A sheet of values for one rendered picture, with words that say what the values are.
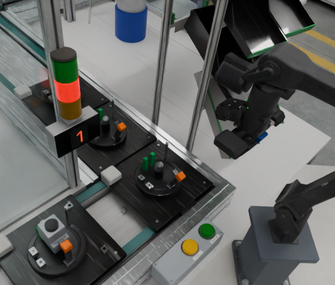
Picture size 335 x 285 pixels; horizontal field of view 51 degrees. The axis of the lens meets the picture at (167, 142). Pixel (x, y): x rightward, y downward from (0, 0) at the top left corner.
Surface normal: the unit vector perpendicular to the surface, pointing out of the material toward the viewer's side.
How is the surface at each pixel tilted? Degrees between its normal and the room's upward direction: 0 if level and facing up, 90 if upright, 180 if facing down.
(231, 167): 0
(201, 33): 90
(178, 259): 0
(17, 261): 0
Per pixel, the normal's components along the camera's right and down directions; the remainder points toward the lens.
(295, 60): 0.25, -0.57
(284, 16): 0.34, -0.35
